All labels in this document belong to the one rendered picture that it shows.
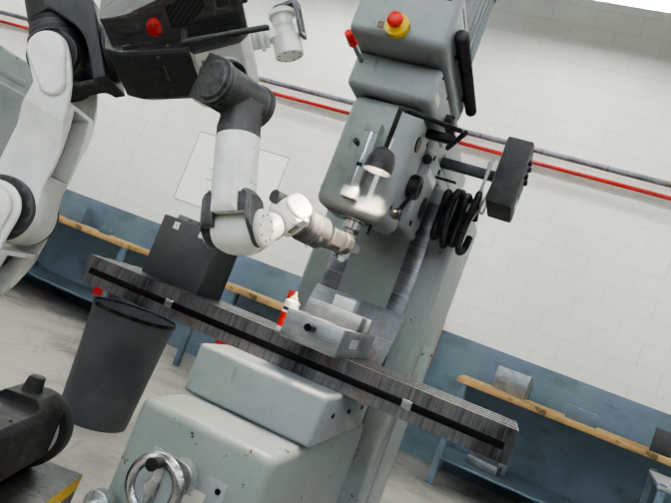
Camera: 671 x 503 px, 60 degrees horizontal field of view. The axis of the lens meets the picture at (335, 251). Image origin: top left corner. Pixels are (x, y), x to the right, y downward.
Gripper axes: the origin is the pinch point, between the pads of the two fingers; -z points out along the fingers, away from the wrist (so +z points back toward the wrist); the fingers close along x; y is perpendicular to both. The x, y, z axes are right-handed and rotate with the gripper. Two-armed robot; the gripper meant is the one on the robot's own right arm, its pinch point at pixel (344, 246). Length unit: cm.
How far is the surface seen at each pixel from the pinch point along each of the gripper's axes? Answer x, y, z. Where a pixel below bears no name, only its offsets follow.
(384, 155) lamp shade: -16.2, -21.4, 15.7
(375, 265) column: 14.8, -0.9, -33.9
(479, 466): 99, 96, -353
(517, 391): 92, 28, -360
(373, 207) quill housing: -9.8, -10.9, 5.5
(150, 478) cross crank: -22, 57, 49
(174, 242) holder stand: 44, 16, 22
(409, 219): -6.0, -14.7, -15.2
